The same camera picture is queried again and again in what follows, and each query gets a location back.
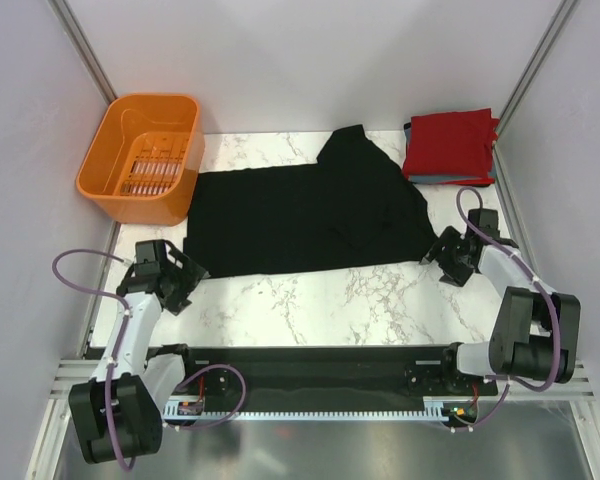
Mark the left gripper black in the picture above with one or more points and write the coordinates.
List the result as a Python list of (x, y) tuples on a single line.
[(191, 274)]

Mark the orange plastic basket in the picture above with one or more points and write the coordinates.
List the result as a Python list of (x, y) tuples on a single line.
[(144, 160)]

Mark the left aluminium frame post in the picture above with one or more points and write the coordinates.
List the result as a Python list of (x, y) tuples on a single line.
[(71, 26)]

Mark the folded grey blue t shirt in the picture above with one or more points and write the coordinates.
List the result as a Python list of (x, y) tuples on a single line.
[(438, 179)]

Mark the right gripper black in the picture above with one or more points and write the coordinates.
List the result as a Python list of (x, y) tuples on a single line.
[(448, 238)]

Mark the aluminium frame post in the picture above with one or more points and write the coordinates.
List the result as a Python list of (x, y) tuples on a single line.
[(71, 26), (548, 40)]

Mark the right aluminium frame post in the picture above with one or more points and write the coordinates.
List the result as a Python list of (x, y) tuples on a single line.
[(548, 40)]

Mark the white slotted cable duct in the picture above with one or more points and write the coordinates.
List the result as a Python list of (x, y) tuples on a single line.
[(178, 409)]

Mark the folded red t shirt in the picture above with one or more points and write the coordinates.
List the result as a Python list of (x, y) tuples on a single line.
[(451, 143)]

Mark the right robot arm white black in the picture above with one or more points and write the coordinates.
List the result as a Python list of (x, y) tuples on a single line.
[(535, 334)]

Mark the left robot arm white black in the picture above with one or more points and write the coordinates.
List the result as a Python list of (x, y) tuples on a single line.
[(117, 412)]

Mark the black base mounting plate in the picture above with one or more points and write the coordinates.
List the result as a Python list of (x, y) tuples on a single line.
[(326, 379)]

